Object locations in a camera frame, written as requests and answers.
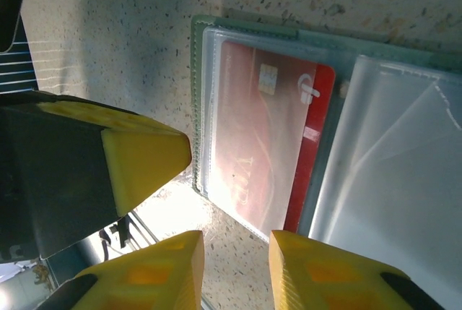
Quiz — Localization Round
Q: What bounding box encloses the red credit card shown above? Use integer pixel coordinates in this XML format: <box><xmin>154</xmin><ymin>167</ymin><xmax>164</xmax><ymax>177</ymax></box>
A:
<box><xmin>211</xmin><ymin>40</ymin><xmax>336</xmax><ymax>233</ymax></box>

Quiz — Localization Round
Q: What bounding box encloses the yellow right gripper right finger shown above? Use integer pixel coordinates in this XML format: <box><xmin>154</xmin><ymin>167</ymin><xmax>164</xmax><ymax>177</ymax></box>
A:
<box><xmin>269</xmin><ymin>229</ymin><xmax>445</xmax><ymax>310</ymax></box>

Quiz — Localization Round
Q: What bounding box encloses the clear plastic card box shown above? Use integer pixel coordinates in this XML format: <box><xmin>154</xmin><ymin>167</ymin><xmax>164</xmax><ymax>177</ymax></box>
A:
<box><xmin>189</xmin><ymin>8</ymin><xmax>462</xmax><ymax>310</ymax></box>

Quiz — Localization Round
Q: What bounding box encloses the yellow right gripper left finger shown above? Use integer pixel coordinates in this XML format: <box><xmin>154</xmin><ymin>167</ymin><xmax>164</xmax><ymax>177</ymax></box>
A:
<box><xmin>35</xmin><ymin>230</ymin><xmax>205</xmax><ymax>310</ymax></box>

